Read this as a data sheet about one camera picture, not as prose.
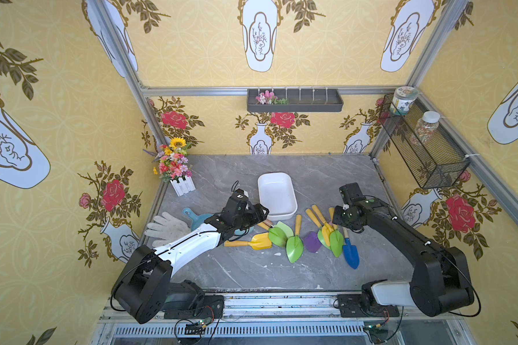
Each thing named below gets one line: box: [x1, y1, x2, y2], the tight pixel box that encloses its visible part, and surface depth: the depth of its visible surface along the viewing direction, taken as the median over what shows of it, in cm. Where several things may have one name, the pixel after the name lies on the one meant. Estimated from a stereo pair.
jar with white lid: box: [411, 110, 442, 146], surface depth 74 cm
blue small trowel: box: [342, 227, 361, 270], surface depth 87 cm
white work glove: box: [143, 211, 192, 248], surface depth 97 cm
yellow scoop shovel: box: [223, 232, 273, 251], surface depth 90 cm
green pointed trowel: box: [285, 214, 304, 264], surface depth 88 cm
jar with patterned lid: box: [389, 85, 419, 116], surface depth 87 cm
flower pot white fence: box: [143, 137, 196, 197], surface depth 100 cm
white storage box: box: [257, 171, 298, 221], surface depth 108 cm
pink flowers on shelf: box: [255, 89, 289, 105], surface depth 89 cm
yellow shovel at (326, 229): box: [311, 204, 334, 247], surface depth 92 cm
